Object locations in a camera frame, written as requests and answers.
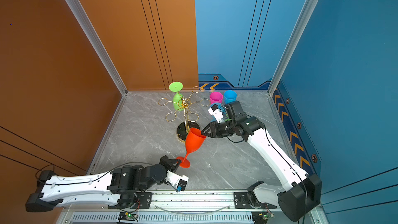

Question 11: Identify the green wine glass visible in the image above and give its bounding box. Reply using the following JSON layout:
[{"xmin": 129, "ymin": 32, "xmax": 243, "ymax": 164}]
[
  {"xmin": 223, "ymin": 112, "xmax": 232, "ymax": 121},
  {"xmin": 169, "ymin": 82, "xmax": 183, "ymax": 111}
]

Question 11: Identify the black mounting plate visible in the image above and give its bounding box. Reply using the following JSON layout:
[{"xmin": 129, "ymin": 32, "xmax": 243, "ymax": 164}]
[
  {"xmin": 107, "ymin": 192, "xmax": 152, "ymax": 211},
  {"xmin": 233, "ymin": 191, "xmax": 277, "ymax": 209}
]

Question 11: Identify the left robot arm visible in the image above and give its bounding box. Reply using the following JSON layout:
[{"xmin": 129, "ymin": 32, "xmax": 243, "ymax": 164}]
[{"xmin": 25, "ymin": 156, "xmax": 189, "ymax": 213}]

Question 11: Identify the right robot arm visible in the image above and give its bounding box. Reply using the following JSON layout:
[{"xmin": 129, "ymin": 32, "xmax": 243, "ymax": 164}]
[{"xmin": 201, "ymin": 101, "xmax": 322, "ymax": 222}]

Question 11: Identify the blue wine glass front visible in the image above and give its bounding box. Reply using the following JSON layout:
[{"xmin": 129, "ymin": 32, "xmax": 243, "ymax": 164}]
[{"xmin": 210, "ymin": 102, "xmax": 226, "ymax": 123}]

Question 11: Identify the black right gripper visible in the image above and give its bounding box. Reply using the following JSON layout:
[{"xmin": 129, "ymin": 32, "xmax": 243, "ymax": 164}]
[{"xmin": 200, "ymin": 120, "xmax": 237, "ymax": 138}]

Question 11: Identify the blue wine glass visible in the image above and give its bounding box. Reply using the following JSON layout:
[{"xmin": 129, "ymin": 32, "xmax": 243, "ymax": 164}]
[
  {"xmin": 210, "ymin": 102, "xmax": 226, "ymax": 123},
  {"xmin": 223, "ymin": 90, "xmax": 237, "ymax": 104}
]

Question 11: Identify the gold wine glass rack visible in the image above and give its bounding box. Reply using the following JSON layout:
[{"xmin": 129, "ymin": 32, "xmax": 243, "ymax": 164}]
[{"xmin": 158, "ymin": 86, "xmax": 210, "ymax": 143}]

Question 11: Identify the green wine glass back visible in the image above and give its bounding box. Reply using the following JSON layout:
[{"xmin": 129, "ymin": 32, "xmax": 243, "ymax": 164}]
[{"xmin": 169, "ymin": 82, "xmax": 183, "ymax": 111}]

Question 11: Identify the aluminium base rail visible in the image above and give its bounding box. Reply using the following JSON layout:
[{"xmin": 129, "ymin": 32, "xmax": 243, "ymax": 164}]
[{"xmin": 57, "ymin": 190, "xmax": 291, "ymax": 224}]

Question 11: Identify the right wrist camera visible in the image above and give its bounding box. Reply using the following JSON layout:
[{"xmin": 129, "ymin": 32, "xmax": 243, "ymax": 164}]
[{"xmin": 207, "ymin": 104, "xmax": 225, "ymax": 124}]

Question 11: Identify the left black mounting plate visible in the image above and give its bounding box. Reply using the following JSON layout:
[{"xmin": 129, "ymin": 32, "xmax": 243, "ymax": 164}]
[{"xmin": 107, "ymin": 192, "xmax": 152, "ymax": 211}]

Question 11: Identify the pink wine glass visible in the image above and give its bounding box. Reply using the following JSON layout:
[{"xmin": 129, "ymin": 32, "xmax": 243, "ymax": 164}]
[{"xmin": 209, "ymin": 91, "xmax": 223, "ymax": 104}]

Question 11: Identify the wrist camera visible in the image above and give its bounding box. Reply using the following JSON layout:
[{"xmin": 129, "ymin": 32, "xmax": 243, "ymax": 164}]
[
  {"xmin": 165, "ymin": 171, "xmax": 189, "ymax": 192},
  {"xmin": 207, "ymin": 104, "xmax": 225, "ymax": 124}
]

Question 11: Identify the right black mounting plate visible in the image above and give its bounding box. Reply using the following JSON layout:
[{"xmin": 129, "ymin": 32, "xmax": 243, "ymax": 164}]
[{"xmin": 233, "ymin": 191, "xmax": 277, "ymax": 209}]

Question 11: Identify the green circuit board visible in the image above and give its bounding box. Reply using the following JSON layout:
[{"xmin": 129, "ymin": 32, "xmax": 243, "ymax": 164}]
[
  {"xmin": 251, "ymin": 212, "xmax": 275, "ymax": 224},
  {"xmin": 117, "ymin": 212, "xmax": 139, "ymax": 224}
]

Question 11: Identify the left green circuit board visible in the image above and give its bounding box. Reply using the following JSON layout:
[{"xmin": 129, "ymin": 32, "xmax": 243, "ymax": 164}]
[{"xmin": 117, "ymin": 212, "xmax": 139, "ymax": 224}]

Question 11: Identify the red wine glass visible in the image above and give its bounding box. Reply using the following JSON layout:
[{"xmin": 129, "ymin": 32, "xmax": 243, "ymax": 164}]
[{"xmin": 177, "ymin": 128, "xmax": 206, "ymax": 169}]

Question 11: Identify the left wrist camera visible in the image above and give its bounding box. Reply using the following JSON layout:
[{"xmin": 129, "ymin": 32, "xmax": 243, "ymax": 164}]
[{"xmin": 165, "ymin": 171, "xmax": 189, "ymax": 192}]

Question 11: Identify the right green circuit board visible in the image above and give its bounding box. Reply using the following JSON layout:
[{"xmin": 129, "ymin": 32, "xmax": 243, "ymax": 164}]
[{"xmin": 251, "ymin": 212, "xmax": 275, "ymax": 224}]

